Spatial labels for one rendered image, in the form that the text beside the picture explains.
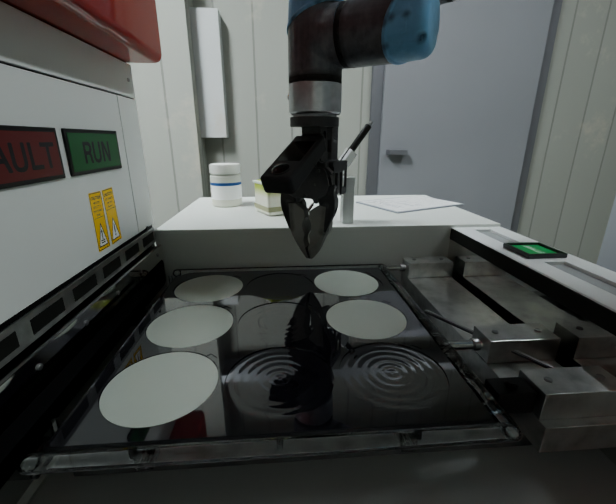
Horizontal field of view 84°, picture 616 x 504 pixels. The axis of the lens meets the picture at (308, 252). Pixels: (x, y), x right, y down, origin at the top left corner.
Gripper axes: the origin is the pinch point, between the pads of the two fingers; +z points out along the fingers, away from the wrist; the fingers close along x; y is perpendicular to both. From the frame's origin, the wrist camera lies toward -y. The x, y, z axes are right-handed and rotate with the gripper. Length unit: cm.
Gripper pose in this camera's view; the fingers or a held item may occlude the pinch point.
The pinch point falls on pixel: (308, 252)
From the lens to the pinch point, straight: 54.1
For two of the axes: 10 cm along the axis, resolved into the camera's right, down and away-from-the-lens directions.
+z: 0.0, 9.5, 3.1
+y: 4.3, -2.8, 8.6
